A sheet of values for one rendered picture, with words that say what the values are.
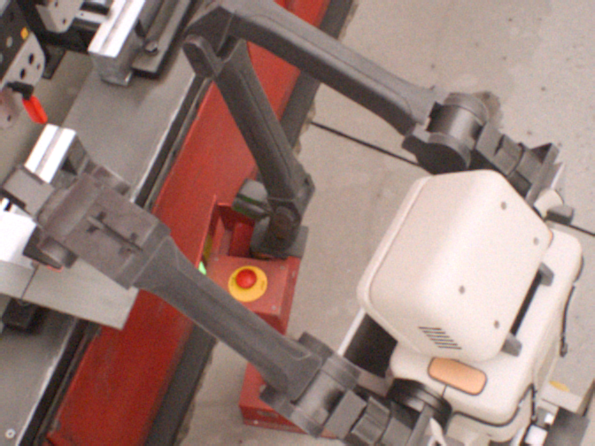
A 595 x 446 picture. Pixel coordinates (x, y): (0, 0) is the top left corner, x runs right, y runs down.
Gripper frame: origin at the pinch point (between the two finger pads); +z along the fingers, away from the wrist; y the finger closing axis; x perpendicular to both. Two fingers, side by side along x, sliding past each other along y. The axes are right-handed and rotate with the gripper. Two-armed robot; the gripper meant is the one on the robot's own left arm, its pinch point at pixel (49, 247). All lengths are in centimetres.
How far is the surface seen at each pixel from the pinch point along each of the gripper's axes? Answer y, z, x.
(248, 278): -12.6, 5.3, 34.2
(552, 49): -144, 61, 106
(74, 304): 7.7, -2.7, 7.7
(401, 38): -135, 82, 66
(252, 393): -10, 70, 59
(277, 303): -10.7, 5.1, 40.9
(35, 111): -14.7, -14.2, -11.3
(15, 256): 2.8, 3.4, -4.3
